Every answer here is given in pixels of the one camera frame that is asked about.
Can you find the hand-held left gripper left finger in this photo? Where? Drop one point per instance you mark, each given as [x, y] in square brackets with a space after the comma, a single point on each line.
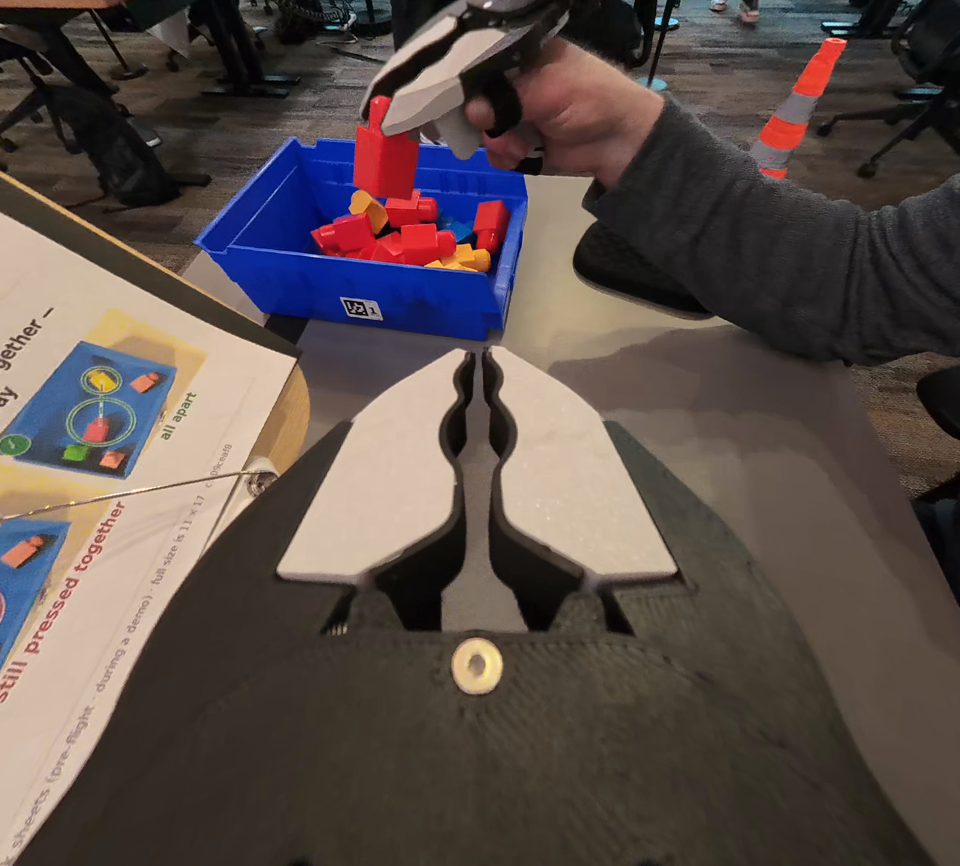
[375, 498]

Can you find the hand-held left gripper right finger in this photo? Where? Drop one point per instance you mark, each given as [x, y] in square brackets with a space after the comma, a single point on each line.
[585, 498]

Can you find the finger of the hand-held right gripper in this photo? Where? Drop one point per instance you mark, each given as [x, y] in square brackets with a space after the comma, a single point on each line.
[435, 90]
[409, 60]

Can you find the red toy block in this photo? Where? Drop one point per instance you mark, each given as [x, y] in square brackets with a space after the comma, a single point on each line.
[382, 168]

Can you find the pile of blocks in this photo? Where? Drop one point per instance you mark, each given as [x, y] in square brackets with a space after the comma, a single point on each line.
[352, 232]

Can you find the blue tagged plastic bin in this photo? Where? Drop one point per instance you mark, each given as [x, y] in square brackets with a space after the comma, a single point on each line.
[300, 281]

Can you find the person's right forearm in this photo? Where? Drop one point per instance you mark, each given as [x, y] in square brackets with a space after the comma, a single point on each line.
[750, 243]

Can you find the grey desk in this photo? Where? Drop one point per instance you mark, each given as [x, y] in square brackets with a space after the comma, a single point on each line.
[712, 431]

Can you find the person's right hand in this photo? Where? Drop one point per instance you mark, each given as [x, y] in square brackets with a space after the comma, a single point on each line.
[592, 108]

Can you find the instruction sheet on stand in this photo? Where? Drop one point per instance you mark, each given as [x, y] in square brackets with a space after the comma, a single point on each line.
[289, 416]

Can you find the orange traffic cone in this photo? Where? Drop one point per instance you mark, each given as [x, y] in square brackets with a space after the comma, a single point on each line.
[795, 116]

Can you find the black backpack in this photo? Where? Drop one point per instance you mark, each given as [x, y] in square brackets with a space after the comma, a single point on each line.
[112, 153]

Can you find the black office chair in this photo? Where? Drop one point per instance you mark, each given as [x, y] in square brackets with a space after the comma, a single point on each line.
[937, 48]

